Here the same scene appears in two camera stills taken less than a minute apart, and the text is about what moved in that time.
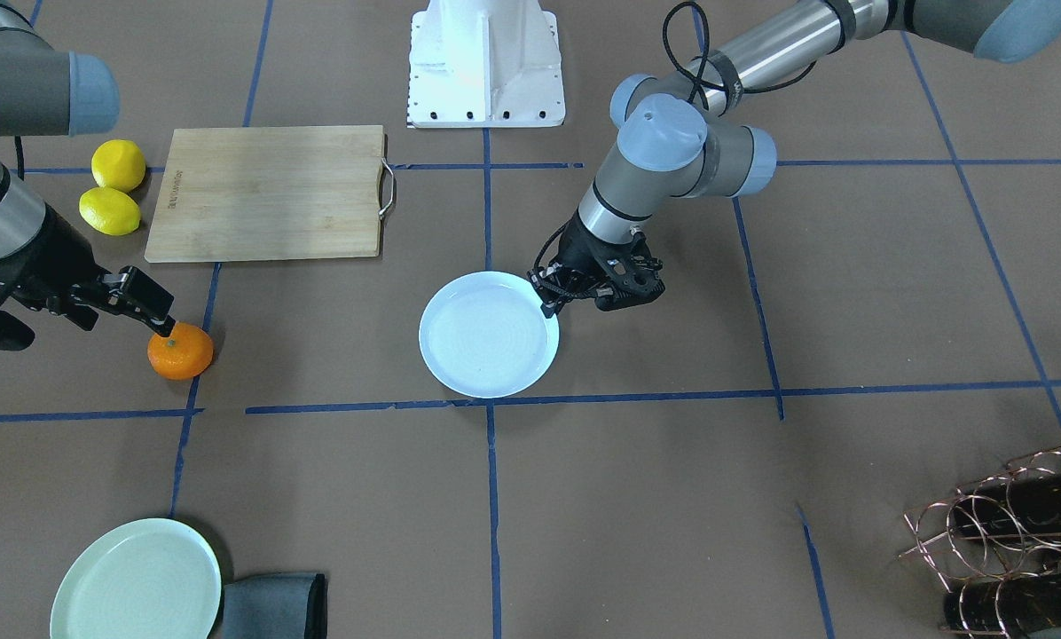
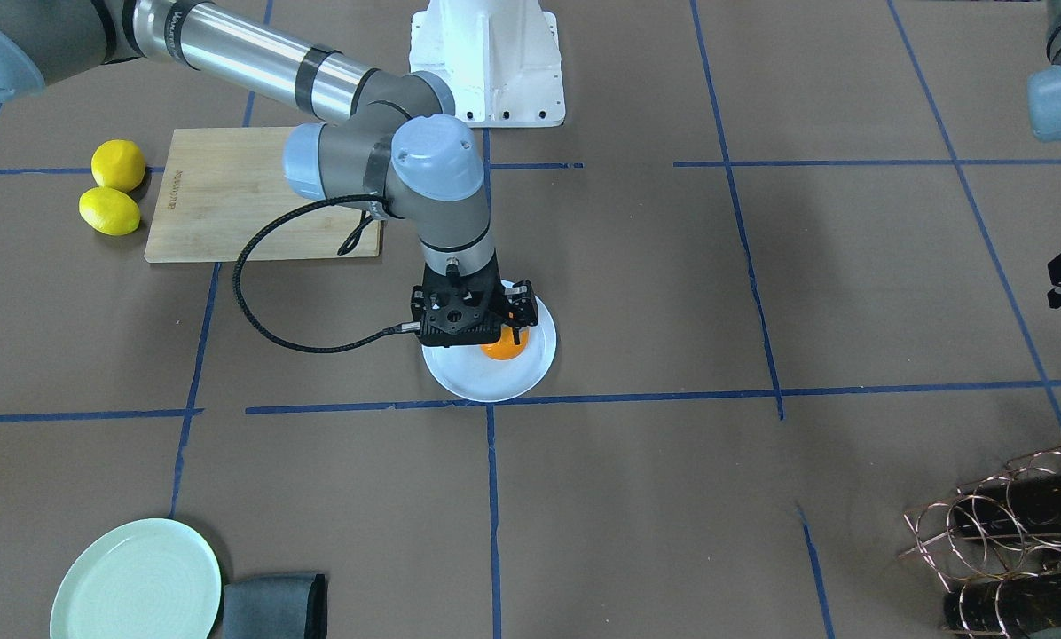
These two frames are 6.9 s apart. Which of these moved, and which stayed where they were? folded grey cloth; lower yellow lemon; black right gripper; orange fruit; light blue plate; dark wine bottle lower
Moved: black right gripper; orange fruit
Stayed: light blue plate; folded grey cloth; lower yellow lemon; dark wine bottle lower
